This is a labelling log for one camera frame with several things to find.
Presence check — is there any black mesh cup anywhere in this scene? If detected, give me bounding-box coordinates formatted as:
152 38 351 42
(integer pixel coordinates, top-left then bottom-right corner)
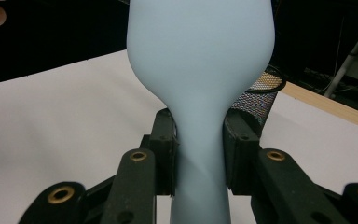
229 63 288 138

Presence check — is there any light blue hairbrush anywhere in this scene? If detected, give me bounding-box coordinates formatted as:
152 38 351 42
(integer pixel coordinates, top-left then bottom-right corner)
126 0 276 224

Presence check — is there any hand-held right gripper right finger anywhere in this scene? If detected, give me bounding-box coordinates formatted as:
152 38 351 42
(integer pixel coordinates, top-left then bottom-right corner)
223 107 350 224

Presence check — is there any wooden table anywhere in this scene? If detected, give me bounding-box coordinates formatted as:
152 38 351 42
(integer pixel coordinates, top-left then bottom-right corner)
280 81 358 133

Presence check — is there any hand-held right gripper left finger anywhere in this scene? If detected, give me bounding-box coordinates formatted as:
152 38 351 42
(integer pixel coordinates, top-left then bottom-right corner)
99 107 180 224

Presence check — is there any metal chair leg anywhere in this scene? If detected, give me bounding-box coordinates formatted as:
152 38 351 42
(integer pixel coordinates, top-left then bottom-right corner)
323 13 358 100

